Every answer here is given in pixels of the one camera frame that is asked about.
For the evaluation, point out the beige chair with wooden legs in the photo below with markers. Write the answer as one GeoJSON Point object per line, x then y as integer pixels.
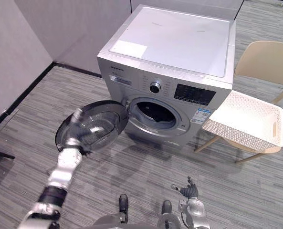
{"type": "Point", "coordinates": [265, 62]}

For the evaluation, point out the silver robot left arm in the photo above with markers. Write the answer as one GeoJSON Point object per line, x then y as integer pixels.
{"type": "Point", "coordinates": [62, 169]}

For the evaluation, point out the washing machine detergent drawer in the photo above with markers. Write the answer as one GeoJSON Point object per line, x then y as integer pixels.
{"type": "Point", "coordinates": [120, 80]}

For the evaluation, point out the robot right leg dark foot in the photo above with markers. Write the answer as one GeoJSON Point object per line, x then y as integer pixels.
{"type": "Point", "coordinates": [166, 208]}

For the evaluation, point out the robot left leg dark foot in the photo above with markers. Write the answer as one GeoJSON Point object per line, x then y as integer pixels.
{"type": "Point", "coordinates": [123, 202]}

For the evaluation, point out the robot leg dark foot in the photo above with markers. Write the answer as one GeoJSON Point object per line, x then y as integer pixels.
{"type": "Point", "coordinates": [166, 208]}
{"type": "Point", "coordinates": [123, 202]}

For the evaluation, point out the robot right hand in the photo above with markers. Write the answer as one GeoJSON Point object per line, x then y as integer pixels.
{"type": "Point", "coordinates": [190, 189]}

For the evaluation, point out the chrome washing machine dial knob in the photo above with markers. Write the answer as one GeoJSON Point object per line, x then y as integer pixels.
{"type": "Point", "coordinates": [155, 87]}

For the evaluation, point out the black washing machine display panel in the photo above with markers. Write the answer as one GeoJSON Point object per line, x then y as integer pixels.
{"type": "Point", "coordinates": [195, 94]}

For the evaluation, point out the round glass washing machine door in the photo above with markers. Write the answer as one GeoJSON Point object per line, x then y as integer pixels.
{"type": "Point", "coordinates": [100, 124]}

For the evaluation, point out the silver robot torso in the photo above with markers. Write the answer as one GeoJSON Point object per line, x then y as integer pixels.
{"type": "Point", "coordinates": [112, 221]}

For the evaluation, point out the blue energy label sticker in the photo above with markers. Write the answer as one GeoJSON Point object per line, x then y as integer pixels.
{"type": "Point", "coordinates": [202, 115]}

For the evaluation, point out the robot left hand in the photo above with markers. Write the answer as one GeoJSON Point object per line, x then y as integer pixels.
{"type": "Point", "coordinates": [84, 143]}

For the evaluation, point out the white perforated laundry basket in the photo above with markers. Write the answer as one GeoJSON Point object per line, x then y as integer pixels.
{"type": "Point", "coordinates": [246, 117]}

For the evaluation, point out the white rectangular label sheet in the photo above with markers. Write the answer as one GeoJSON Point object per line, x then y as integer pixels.
{"type": "Point", "coordinates": [128, 48]}

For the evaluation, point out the silver front-load washing machine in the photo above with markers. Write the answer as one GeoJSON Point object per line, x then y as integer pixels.
{"type": "Point", "coordinates": [179, 47]}

